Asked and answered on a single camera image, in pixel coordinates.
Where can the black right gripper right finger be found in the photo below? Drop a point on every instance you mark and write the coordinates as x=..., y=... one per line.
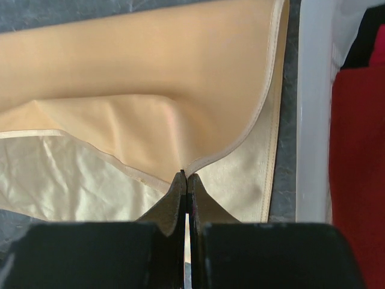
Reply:
x=226, y=253

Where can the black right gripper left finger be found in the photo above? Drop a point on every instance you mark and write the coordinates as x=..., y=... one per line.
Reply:
x=146, y=253

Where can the peach cloth napkin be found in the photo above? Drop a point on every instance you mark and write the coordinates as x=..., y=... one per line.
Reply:
x=98, y=116

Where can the red cloth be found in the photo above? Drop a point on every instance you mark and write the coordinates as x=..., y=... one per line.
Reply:
x=356, y=165

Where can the white perforated plastic basket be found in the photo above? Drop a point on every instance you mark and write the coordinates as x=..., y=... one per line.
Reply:
x=327, y=30

